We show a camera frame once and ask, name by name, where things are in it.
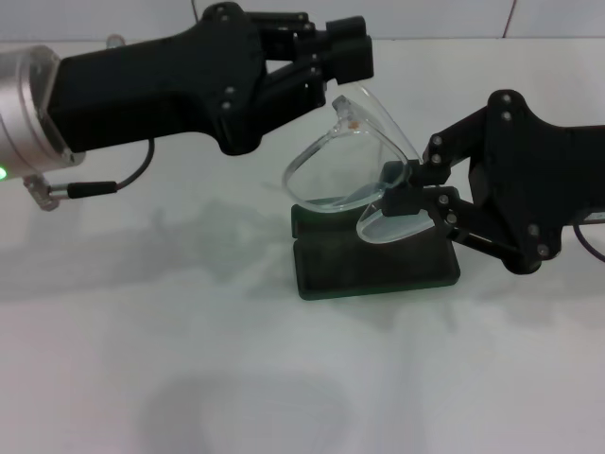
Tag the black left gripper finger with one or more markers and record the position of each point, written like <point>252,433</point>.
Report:
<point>345,28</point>

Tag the green glasses case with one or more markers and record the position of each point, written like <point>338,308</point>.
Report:
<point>378,274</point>

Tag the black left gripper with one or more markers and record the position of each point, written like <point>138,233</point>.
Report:
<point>142,90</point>

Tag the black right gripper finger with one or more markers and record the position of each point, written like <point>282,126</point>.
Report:
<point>350,59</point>

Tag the silver left camera bracket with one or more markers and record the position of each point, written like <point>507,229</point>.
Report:
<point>113,41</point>

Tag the clear white glasses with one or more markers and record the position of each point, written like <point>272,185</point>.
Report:
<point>392,127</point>

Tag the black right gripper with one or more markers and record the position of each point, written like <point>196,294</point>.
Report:
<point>543,179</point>

